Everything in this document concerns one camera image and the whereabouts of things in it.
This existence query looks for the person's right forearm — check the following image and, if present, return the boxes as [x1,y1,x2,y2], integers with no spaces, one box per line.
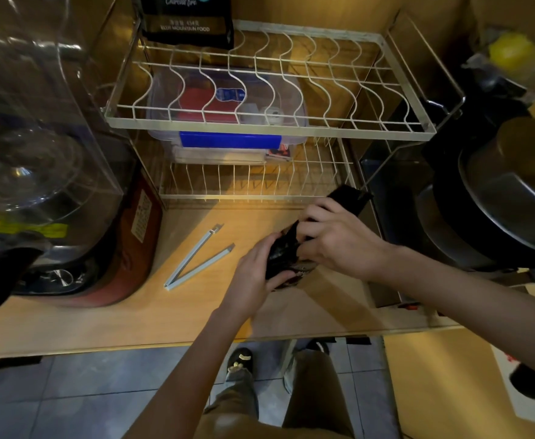
[381,245,535,385]

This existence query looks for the grey steel pan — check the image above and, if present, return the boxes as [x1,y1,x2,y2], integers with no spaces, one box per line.
[415,182,501,273]

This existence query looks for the red kitchen appliance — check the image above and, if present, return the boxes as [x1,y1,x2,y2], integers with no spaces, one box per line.
[11,171,164,309]

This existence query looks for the steel tabletop stove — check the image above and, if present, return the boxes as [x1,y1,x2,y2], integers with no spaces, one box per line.
[358,141,535,316]

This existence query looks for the light blue bag clip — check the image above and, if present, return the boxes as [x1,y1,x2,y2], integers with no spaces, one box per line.
[163,223,236,292]

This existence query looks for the clear box with blue handle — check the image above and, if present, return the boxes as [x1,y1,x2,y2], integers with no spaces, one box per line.
[147,66,308,165]

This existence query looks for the steel pot with lid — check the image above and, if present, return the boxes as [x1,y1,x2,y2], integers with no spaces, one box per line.
[459,116,535,257]

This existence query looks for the yellow round object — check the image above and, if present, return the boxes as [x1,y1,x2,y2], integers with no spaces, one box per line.
[489,32,535,71]

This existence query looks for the person's left forearm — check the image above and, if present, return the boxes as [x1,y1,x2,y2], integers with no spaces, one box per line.
[123,305,255,439]

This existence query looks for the person's left hand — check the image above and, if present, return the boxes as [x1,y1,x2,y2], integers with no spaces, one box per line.
[219,232,298,323]

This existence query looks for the small red black box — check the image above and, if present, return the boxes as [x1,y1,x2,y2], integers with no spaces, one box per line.
[265,142,294,163]

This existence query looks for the olive trousers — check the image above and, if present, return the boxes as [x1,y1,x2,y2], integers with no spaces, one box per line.
[194,349,355,439]

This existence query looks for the clear plastic blender jug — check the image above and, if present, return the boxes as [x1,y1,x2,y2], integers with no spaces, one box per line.
[0,0,133,321]

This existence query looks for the red packet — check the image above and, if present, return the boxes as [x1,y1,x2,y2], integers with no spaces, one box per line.
[175,86,241,124]

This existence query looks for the white wire dish rack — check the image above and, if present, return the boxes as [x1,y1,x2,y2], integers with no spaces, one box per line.
[101,11,467,211]

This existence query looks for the black coffee bag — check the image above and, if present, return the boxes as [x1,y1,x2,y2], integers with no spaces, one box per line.
[132,0,235,50]
[265,184,374,291]

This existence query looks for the person's right hand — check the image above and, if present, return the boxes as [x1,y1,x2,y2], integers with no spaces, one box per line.
[294,197,394,284]

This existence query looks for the cardboard box red print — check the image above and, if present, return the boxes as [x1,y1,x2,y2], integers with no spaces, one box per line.
[384,324,535,439]

